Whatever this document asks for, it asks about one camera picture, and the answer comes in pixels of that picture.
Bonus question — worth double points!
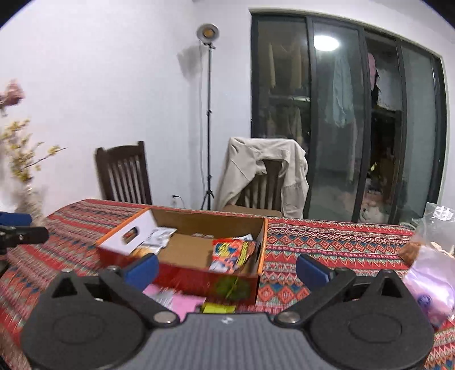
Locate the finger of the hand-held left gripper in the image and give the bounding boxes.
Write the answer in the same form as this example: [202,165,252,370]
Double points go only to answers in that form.
[0,212,33,226]
[0,226,49,257]

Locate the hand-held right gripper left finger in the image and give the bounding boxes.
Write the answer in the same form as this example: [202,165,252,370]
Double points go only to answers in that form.
[51,253,179,328]

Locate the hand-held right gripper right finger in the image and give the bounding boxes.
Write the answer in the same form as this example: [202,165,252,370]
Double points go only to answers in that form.
[278,253,406,328]

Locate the orange cardboard box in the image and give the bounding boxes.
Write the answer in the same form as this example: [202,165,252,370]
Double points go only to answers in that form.
[95,207,269,307]

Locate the pink snack packet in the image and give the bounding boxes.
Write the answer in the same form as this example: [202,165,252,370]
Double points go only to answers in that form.
[143,283,178,307]
[170,295,207,323]

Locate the orange bun snack packet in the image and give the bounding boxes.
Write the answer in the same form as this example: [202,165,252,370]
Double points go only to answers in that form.
[131,245,158,258]

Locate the red patterned tablecloth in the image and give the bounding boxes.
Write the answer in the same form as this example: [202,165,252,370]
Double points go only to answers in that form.
[0,198,455,370]

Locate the white snack packet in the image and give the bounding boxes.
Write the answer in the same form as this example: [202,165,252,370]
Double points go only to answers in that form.
[142,227,177,250]

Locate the yellow flower branches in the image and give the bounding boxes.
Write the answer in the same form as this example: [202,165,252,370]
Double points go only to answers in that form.
[0,118,68,183]

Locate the red colourful snack packet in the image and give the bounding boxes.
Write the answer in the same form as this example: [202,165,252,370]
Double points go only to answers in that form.
[208,238,257,275]

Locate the green snack packet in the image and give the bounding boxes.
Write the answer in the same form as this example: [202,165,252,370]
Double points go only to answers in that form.
[200,302,237,315]

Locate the wooden chair with jacket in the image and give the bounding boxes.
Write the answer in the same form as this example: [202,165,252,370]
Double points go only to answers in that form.
[222,158,286,218]

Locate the dark wooden chair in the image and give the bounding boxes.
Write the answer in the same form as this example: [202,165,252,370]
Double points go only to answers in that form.
[95,141,154,205]

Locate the brown snack in bag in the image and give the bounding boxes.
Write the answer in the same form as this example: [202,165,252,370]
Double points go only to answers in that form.
[397,241,428,264]

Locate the purple tissue pack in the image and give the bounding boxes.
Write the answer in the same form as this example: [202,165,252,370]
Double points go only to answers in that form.
[403,245,455,331]

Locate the pink flowers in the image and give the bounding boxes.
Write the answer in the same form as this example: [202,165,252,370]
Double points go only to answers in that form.
[0,80,26,118]

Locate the beige jacket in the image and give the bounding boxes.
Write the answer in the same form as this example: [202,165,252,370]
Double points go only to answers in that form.
[215,137,309,219]

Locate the clear plastic bag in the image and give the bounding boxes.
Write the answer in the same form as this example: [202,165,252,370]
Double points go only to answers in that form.
[397,202,455,272]

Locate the sliding glass door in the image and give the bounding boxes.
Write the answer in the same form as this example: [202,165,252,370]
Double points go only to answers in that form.
[250,10,448,225]

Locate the studio light on stand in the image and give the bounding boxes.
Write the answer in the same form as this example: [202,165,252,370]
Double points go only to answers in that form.
[196,23,218,211]

